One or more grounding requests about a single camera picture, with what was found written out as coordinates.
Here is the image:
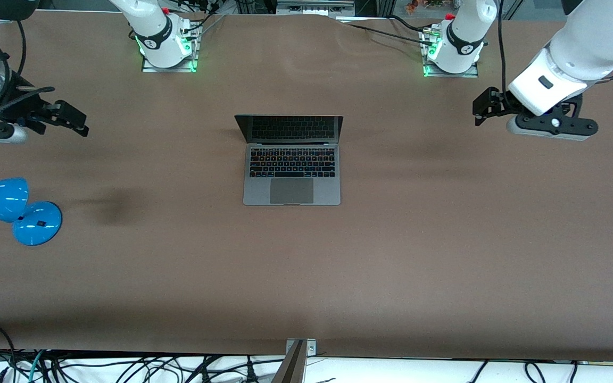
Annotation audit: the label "black cable on table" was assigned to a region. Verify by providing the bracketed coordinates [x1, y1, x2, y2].
[338, 15, 437, 47]

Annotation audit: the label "small metal bracket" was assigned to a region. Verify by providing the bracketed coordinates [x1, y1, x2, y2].
[285, 338, 318, 356]

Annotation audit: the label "grey power strip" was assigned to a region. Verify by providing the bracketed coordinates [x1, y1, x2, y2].
[277, 0, 355, 16]

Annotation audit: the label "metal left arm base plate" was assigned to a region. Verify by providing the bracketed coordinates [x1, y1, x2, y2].
[421, 26, 479, 78]

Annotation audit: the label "teal cable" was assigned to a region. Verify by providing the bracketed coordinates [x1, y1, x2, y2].
[28, 349, 47, 383]

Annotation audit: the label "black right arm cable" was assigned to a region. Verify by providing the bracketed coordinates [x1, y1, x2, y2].
[0, 20, 58, 131]

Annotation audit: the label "grey laptop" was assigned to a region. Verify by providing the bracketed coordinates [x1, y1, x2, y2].
[234, 114, 344, 206]

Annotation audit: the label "blue desk lamp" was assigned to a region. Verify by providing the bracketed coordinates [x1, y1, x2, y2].
[0, 177, 63, 247]

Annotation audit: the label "colourful small toy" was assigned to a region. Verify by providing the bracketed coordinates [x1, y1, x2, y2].
[404, 0, 446, 14]

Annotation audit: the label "dark camera post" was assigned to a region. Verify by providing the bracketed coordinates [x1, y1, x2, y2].
[270, 340, 308, 383]

